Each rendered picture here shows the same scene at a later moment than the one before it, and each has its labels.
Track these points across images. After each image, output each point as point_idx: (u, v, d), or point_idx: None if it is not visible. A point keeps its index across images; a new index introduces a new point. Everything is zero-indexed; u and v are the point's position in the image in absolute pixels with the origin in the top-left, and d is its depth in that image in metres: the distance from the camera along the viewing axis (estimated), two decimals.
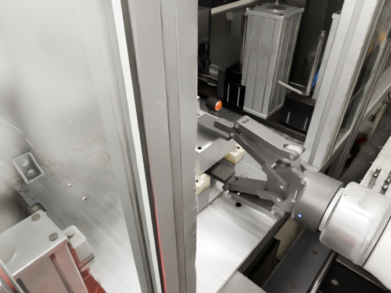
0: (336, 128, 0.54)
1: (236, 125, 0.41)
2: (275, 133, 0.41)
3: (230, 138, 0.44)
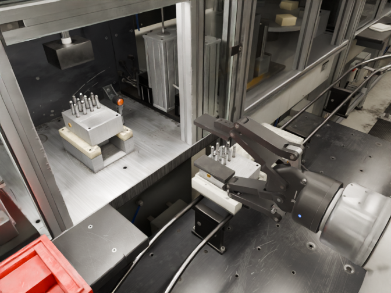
0: (195, 117, 0.80)
1: (236, 125, 0.41)
2: (275, 133, 0.41)
3: (230, 138, 0.44)
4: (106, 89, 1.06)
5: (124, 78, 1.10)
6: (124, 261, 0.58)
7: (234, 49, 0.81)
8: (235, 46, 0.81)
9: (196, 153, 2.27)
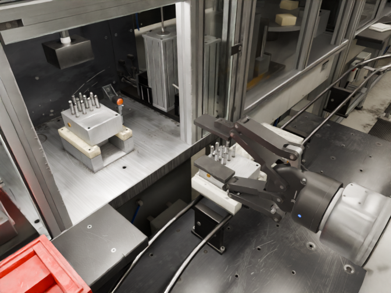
0: (194, 117, 0.80)
1: (236, 125, 0.41)
2: (275, 133, 0.41)
3: (230, 138, 0.44)
4: (106, 89, 1.06)
5: (123, 78, 1.10)
6: (123, 261, 0.57)
7: (234, 48, 0.81)
8: (235, 46, 0.81)
9: (196, 153, 2.27)
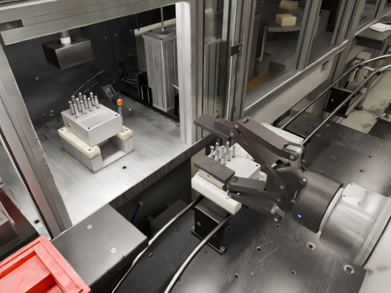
0: (194, 117, 0.80)
1: (236, 125, 0.41)
2: (275, 133, 0.41)
3: (230, 138, 0.44)
4: (106, 89, 1.06)
5: (123, 78, 1.10)
6: (123, 261, 0.57)
7: (234, 49, 0.81)
8: (235, 46, 0.81)
9: (196, 153, 2.27)
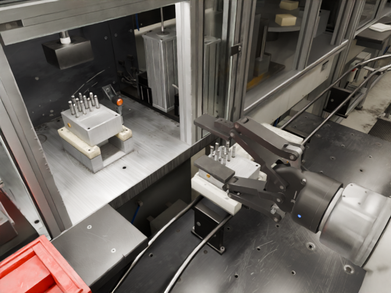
0: (194, 117, 0.80)
1: (236, 125, 0.41)
2: (275, 133, 0.41)
3: (230, 138, 0.44)
4: (106, 89, 1.06)
5: (123, 78, 1.10)
6: (123, 261, 0.57)
7: (234, 49, 0.81)
8: (235, 46, 0.81)
9: (196, 153, 2.27)
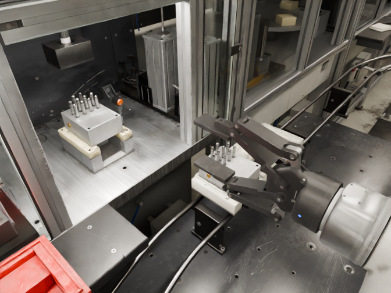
0: (194, 117, 0.80)
1: (236, 125, 0.41)
2: (275, 133, 0.41)
3: (230, 138, 0.44)
4: (106, 89, 1.06)
5: (123, 78, 1.10)
6: (123, 261, 0.57)
7: (234, 49, 0.81)
8: (235, 46, 0.81)
9: (196, 153, 2.27)
